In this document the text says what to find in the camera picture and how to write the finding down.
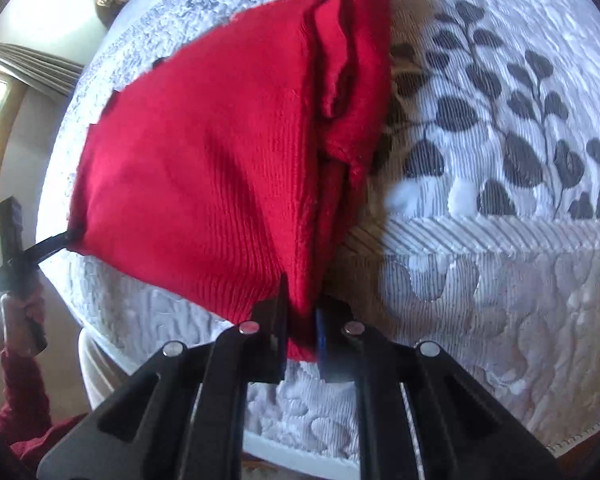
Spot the white grey quilted bedspread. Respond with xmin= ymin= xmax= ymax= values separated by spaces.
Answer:
xmin=35 ymin=0 xmax=600 ymax=479

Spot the grey pleated curtain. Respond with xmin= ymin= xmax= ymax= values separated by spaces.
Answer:
xmin=0 ymin=41 xmax=84 ymax=100

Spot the person's left hand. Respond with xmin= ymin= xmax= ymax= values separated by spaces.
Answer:
xmin=1 ymin=281 xmax=45 ymax=358

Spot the red sleeved left forearm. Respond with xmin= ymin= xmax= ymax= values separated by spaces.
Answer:
xmin=0 ymin=349 xmax=85 ymax=474

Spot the red knit garment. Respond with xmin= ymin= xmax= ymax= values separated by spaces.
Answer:
xmin=69 ymin=0 xmax=391 ymax=361

